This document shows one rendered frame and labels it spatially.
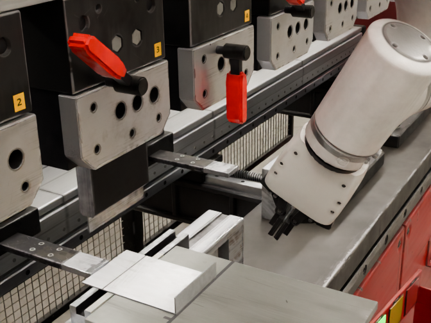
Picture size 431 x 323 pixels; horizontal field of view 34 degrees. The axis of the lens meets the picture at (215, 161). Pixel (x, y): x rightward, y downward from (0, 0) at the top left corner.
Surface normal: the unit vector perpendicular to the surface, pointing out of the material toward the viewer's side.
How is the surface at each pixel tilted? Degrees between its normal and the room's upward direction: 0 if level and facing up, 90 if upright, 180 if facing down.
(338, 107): 86
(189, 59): 90
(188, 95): 90
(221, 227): 0
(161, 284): 0
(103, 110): 90
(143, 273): 0
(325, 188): 105
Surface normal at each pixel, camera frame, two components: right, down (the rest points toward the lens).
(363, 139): -0.02, 0.73
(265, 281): -0.02, -0.92
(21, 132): 0.87, 0.18
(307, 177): -0.50, 0.52
